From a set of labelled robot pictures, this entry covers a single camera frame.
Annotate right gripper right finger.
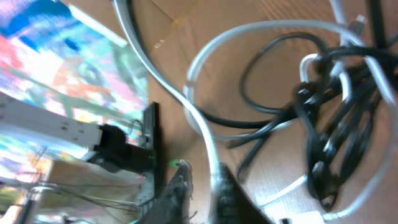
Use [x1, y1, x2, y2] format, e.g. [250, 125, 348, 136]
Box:
[214, 163, 273, 224]

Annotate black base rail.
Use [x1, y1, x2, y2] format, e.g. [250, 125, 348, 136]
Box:
[137, 102, 164, 205]

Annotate white USB cable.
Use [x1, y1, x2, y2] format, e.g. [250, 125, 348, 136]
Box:
[111, 0, 398, 222]

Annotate thin black cable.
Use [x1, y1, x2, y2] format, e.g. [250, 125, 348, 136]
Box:
[366, 0, 389, 49]

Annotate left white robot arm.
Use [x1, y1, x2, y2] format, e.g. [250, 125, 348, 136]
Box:
[1, 93, 156, 173]

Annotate black USB cable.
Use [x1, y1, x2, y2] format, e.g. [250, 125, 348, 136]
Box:
[198, 30, 398, 212]

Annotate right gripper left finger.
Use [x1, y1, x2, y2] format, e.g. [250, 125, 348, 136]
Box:
[137, 160, 193, 224]

